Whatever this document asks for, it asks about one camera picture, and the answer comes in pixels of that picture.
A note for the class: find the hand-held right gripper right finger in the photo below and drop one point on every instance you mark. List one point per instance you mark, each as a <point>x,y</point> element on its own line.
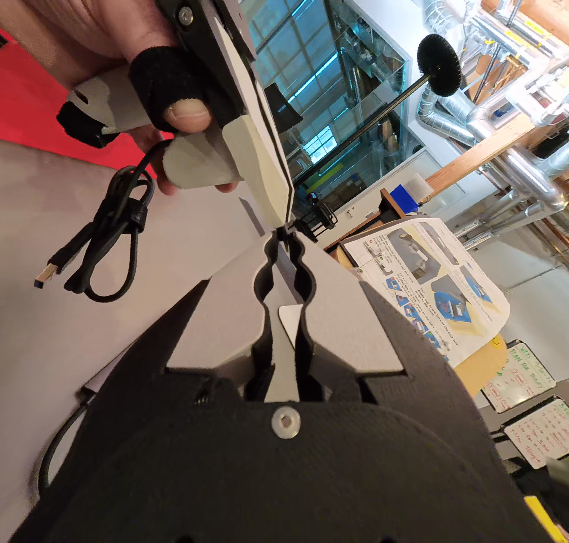
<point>346,325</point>

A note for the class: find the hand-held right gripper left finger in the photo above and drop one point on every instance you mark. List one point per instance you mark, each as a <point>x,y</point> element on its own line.
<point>222,320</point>

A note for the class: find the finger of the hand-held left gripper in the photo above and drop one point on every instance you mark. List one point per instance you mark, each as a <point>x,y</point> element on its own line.
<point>258,165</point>
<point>242,71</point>

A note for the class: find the red plastic bin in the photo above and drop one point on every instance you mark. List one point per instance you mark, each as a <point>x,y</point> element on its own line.
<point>40,107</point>

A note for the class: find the person's left hand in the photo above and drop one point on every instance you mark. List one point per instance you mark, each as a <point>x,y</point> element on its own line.
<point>66,18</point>

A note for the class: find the white document stand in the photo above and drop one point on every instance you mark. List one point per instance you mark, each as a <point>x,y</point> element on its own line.
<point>291,320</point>

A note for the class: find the black metal cart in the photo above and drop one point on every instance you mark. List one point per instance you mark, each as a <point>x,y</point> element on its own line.
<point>322,218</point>

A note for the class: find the printed instruction sheet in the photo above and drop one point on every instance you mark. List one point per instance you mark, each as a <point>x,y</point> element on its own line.
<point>422,285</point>

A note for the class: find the whiteboard with writing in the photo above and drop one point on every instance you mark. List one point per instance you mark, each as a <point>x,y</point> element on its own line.
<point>538,434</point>
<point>520,374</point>

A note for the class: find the black stanchion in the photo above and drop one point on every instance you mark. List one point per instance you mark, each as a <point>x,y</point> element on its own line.
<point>440,65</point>

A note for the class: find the brown desk black frame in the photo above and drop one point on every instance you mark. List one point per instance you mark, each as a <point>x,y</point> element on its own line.
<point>386,205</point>

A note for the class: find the silver air duct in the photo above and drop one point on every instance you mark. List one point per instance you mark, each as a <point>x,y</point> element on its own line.
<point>444,116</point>

